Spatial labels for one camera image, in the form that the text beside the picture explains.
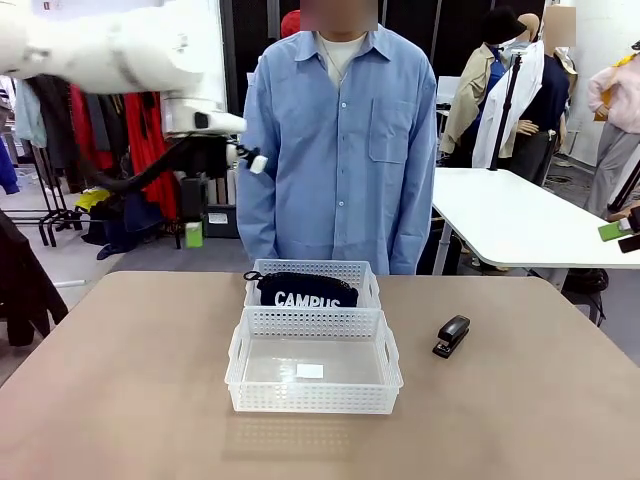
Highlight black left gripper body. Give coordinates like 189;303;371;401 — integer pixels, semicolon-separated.
172;133;231;179

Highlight navy CAMPUS pencil pouch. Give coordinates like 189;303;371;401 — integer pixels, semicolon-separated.
243;269;360;309

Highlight black stapler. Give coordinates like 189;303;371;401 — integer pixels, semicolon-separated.
431;314;472;359

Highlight person's right forearm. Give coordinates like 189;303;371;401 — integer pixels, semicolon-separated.
237;164;279;264

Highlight person's left forearm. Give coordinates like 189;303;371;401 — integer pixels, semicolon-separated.
394;159;437;275

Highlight grey storage bin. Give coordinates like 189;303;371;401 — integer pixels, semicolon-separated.
204;199;242;239

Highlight red dress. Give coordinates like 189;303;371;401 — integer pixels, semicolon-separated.
123;92;180;221

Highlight dark blue denim garment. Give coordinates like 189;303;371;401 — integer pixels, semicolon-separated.
122;192;167;235

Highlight black backpack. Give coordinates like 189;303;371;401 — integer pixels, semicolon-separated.
562;268;610;326

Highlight white table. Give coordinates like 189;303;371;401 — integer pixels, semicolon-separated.
432;167;640;271

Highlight grey jacket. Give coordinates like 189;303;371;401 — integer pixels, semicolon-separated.
84;92;126;152

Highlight yellow garment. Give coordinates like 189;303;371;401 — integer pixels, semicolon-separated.
74;188;111;212

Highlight red jacket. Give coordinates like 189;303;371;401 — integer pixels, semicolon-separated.
69;84;117;175

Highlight person in pink sweater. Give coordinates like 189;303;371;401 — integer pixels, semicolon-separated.
585;42;640;221

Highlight person in blue shirt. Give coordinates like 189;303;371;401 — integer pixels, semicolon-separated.
237;0;439;276

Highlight figure in navy top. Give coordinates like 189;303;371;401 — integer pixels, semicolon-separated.
509;4;577;187

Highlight dark grey coat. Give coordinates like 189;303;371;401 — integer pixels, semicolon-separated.
33;74;77;176

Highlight black metal clothes rack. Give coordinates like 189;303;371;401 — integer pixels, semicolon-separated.
27;134;184;251

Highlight person in red cap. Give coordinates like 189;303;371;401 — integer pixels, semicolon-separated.
279;9;304;40

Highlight mannequin in white shirt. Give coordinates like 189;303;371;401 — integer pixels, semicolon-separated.
472;13;547;170

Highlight black tripod pole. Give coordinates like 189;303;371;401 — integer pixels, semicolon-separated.
488;52;525;173

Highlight grey table leg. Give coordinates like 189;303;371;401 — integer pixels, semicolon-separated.
432;219;452;276

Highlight pale blue sweater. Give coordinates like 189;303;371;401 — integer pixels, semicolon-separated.
14;79;49;150

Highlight bright blue garment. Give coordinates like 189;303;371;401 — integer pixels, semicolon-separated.
0;132;20;196

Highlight white perforated plastic basket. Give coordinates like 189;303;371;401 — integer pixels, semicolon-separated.
243;258;382;314
223;306;404;415

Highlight mannequin in beige coat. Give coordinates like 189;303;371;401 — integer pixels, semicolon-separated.
439;42;506;169

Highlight white board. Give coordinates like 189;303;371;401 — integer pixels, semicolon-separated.
438;75;464;104

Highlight black hat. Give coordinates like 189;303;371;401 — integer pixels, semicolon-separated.
480;6;526;49

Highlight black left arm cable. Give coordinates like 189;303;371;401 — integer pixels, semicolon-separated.
92;134;201;195

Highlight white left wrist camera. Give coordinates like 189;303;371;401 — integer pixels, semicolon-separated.
225;141;269;176

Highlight black fabric cable sleeve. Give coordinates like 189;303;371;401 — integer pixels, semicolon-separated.
0;208;70;348

